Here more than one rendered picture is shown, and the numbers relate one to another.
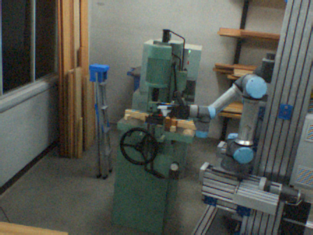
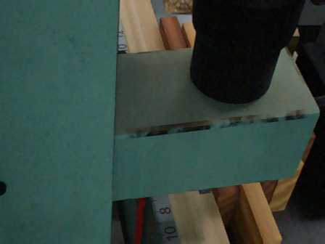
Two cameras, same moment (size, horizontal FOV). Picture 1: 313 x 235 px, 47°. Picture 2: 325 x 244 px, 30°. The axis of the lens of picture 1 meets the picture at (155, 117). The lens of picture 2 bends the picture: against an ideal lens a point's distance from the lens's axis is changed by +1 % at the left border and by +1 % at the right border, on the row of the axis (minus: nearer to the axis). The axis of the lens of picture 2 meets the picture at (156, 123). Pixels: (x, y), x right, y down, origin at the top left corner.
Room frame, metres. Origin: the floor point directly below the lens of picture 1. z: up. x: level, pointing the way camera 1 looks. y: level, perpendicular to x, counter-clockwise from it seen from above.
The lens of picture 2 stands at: (2.94, 0.24, 1.34)
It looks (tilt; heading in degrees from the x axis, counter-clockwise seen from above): 49 degrees down; 240
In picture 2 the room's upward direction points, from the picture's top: 7 degrees clockwise
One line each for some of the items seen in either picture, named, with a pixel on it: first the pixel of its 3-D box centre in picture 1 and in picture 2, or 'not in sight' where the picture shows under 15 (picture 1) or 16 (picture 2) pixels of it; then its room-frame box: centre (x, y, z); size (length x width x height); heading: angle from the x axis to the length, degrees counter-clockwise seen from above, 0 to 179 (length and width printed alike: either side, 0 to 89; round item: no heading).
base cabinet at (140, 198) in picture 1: (149, 176); not in sight; (2.88, 0.00, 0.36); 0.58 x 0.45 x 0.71; 167
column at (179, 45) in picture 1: (163, 83); not in sight; (3.05, -0.04, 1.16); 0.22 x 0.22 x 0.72; 77
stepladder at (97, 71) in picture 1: (100, 122); not in sight; (3.54, 0.56, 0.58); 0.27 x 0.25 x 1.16; 81
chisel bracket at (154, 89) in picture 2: (154, 105); (189, 125); (2.78, 0.02, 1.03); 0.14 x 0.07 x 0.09; 167
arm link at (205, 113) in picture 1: (205, 112); not in sight; (2.09, -0.29, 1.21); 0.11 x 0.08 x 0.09; 95
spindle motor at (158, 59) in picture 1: (158, 66); not in sight; (2.76, 0.02, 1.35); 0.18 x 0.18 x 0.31
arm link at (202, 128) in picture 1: (202, 127); not in sight; (2.11, -0.29, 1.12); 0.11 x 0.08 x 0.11; 5
